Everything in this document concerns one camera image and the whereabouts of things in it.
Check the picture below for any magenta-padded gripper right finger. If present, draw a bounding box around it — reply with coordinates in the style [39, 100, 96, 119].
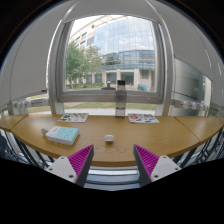
[133, 143, 182, 187]

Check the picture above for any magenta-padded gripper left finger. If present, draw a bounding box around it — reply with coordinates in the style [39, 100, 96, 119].
[45, 144, 96, 188]

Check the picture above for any small white charger block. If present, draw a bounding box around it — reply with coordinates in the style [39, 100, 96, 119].
[104, 134, 115, 144]

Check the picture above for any white and mint power strip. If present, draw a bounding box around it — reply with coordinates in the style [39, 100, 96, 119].
[45, 125, 80, 147]

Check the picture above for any sticker sheet with green stickers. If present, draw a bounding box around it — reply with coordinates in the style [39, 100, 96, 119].
[57, 112, 90, 123]

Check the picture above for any sticker sheet with red stickers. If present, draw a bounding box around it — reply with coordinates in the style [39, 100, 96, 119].
[127, 113, 160, 124]

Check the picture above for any clear bottle with black cap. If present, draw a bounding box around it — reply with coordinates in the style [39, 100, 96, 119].
[114, 79, 128, 119]

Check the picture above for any grey-framed window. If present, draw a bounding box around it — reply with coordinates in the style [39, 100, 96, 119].
[48, 14, 174, 116]

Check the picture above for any white roller blind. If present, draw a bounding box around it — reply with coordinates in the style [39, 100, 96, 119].
[8, 3, 63, 101]
[61, 0, 161, 24]
[159, 6, 221, 81]

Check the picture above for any white wall socket rail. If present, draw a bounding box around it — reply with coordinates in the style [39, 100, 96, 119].
[173, 99, 211, 113]
[8, 97, 50, 114]

